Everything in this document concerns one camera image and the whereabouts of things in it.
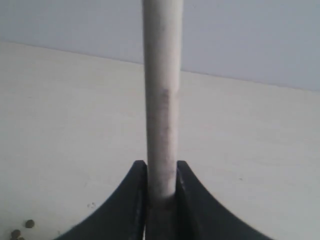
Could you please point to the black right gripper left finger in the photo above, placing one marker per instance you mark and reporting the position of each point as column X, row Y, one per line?
column 122, row 216

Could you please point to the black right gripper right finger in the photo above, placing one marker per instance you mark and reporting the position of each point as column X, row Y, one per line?
column 201, row 217

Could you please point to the white paint brush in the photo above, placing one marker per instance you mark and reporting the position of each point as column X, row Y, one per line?
column 162, row 45

